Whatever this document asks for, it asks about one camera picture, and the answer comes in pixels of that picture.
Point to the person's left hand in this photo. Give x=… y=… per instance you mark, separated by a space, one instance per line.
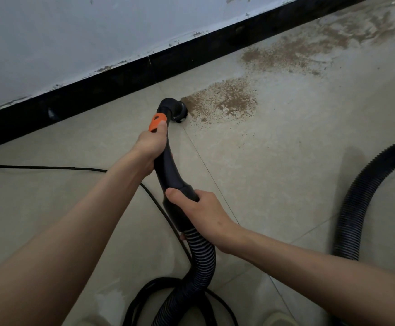
x=151 y=145

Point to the person's right hand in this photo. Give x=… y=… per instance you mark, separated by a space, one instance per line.
x=207 y=217

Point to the brown dirt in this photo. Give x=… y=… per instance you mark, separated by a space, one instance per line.
x=224 y=98

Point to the person's left forearm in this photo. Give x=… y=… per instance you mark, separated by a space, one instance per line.
x=54 y=251

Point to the person's right forearm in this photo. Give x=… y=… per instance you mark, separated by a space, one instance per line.
x=333 y=278

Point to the person's right shoe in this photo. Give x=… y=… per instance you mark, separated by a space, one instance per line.
x=279 y=319

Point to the black baseboard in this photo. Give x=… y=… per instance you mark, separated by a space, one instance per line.
x=116 y=81

